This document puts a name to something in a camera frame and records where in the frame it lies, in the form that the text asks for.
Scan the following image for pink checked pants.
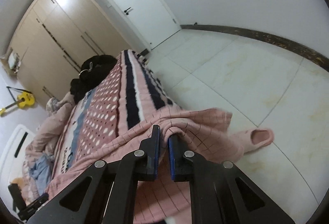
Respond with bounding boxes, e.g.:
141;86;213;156
46;106;274;223

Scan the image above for blue folded garment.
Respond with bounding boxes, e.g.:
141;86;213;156
29;153;55;196

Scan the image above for white headboard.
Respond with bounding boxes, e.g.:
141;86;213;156
1;124;35;186

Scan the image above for pink striped quilt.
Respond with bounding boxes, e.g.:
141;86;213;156
21;92;75;203

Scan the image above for striped polka-dot bed blanket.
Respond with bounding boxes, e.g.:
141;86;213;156
52;49;174;178

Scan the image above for yellow ukulele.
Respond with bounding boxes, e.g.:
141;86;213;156
0;86;36;116

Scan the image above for black clothes pile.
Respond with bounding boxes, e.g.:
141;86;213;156
70;55;118;104

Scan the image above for items on wardrobe top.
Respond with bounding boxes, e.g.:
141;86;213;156
1;47;20;77

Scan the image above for beige wooden wardrobe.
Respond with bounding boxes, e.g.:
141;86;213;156
9;0;131;107

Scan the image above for white door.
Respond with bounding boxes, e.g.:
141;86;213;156
108;0;180;50

